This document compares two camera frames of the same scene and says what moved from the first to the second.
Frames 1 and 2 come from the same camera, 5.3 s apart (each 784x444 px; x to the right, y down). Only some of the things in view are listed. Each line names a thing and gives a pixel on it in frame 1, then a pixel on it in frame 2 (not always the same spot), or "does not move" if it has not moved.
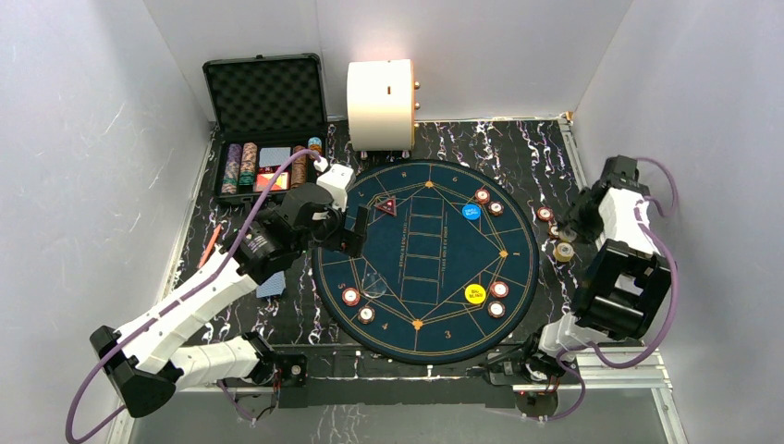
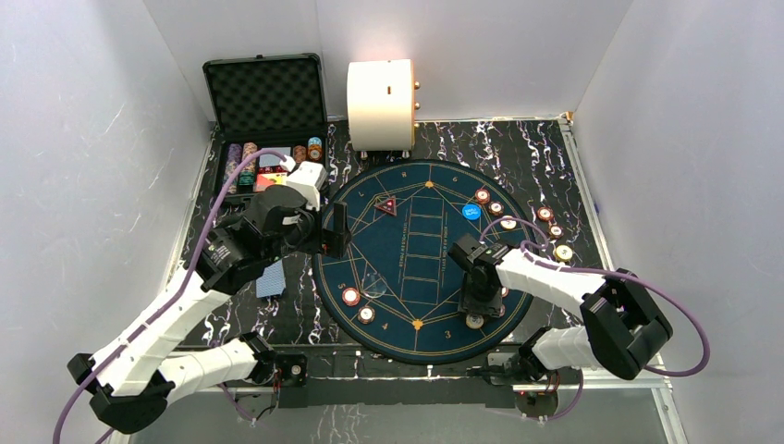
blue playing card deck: (274, 286) does not move
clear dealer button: (374, 285) does not move
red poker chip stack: (545, 214) does not move
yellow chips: (568, 235) -> (508, 224)
